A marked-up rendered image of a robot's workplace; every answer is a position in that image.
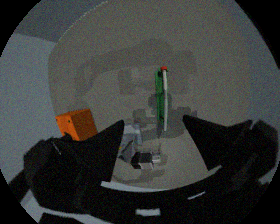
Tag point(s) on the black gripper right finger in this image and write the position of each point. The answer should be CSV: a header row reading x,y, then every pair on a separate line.
x,y
213,140

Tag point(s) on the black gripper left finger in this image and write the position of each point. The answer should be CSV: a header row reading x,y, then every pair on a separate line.
x,y
98,153

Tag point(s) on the grey tapered pin with red cap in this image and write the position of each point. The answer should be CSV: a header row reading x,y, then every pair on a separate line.
x,y
165,90

